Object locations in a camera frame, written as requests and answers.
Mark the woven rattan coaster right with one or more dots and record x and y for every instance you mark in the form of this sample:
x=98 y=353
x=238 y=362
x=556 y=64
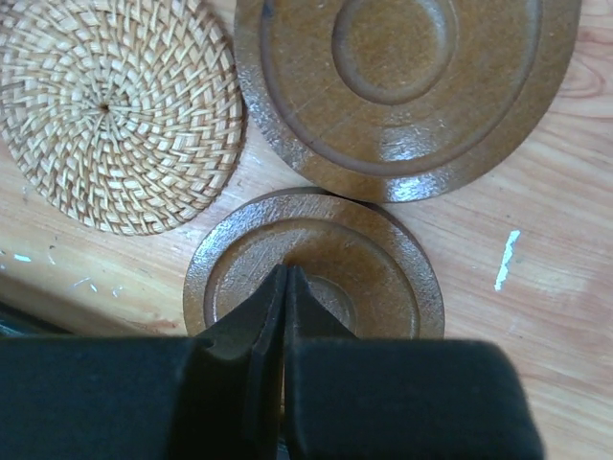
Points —
x=124 y=115

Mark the brown wooden coaster right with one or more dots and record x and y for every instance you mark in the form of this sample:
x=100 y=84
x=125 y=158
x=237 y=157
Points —
x=396 y=101

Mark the brown wooden coaster middle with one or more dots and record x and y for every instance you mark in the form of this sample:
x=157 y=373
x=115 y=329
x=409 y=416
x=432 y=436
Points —
x=361 y=263

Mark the brown wooden coaster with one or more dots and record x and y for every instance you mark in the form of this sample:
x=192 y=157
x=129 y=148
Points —
x=361 y=263
x=396 y=101

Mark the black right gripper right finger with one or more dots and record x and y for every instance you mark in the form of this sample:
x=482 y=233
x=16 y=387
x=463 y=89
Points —
x=352 y=398

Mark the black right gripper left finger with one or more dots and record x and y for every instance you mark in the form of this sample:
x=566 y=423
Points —
x=229 y=402

